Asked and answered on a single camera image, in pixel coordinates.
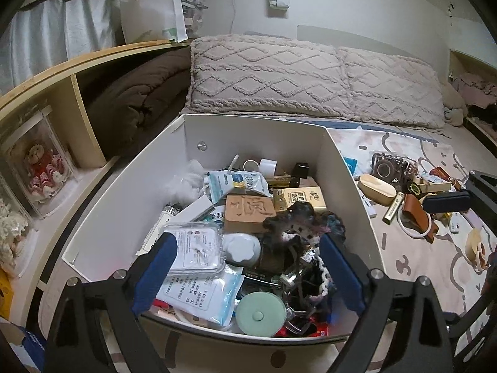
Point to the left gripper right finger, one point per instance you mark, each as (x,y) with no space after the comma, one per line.
(420,342)

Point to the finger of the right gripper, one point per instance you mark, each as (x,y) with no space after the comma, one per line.
(447,202)
(456,326)

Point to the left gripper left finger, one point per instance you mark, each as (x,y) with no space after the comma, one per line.
(76,340)

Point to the brown leather sleeve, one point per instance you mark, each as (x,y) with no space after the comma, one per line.
(423,224)

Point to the mint green tape measure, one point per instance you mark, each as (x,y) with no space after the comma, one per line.
(260,314)

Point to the carved wooden character block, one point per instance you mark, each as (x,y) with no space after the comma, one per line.
(246,214)

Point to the purple crochet piece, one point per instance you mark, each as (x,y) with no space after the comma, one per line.
(295,233)

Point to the long wooden strip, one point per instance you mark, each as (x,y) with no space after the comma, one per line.
(433,187)

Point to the red card packet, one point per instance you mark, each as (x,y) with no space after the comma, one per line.
(441,173)

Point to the black gold round tin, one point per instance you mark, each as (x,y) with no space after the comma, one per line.
(414,189)

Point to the oval wooden block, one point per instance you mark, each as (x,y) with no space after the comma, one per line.
(472,238)

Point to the white shoe box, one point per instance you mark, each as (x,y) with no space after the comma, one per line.
(183,174)

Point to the brass metal bar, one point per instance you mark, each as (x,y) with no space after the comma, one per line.
(393,203)

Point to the oval wooden box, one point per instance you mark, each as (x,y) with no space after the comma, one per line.
(376,189)

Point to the white usb stick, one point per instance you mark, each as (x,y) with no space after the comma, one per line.
(369,206)

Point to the beige plush cushion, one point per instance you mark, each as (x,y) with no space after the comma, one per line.
(455,108)

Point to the white plastic mask case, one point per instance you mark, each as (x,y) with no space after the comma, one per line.
(199,249)

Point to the blue foil packet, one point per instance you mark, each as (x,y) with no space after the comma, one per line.
(351,164)

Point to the white round jar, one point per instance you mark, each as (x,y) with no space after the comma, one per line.
(241,249)

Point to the cream plush doll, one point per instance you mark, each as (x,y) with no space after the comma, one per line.
(13,229)

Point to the right beige knitted pillow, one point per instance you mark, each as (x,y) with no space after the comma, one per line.
(392,89)

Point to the beige knitted pillow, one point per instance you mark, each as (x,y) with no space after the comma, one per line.
(251,73)
(392,89)

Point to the doll in red dress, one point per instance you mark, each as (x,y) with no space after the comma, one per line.
(46,170)

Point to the blue white mask packet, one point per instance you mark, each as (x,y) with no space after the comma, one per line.
(224,183)

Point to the yellow qr code box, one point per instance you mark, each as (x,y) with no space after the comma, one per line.
(285,198)

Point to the brown folded blanket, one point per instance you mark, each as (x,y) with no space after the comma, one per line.
(139,104)

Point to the wooden bedside shelf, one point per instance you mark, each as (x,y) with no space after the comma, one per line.
(56,93)

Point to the left beige knitted pillow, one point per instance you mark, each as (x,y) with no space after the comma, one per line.
(251,73)

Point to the grey curtain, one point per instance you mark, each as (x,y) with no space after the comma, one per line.
(54,31)

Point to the white paper shopping bag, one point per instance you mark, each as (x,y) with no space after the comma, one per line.
(146,20)

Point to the wall niche with clothes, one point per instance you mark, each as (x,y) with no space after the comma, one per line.
(475,82)

